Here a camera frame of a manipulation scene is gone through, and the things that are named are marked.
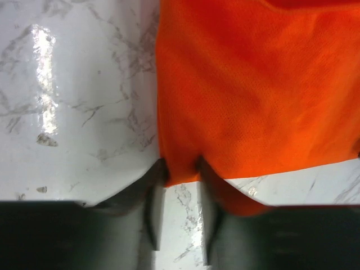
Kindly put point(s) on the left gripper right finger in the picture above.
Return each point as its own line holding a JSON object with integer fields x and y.
{"x": 241, "y": 233}

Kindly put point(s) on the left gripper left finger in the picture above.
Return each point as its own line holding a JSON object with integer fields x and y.
{"x": 121, "y": 232}

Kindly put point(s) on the orange t shirt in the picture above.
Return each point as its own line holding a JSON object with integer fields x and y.
{"x": 256, "y": 88}

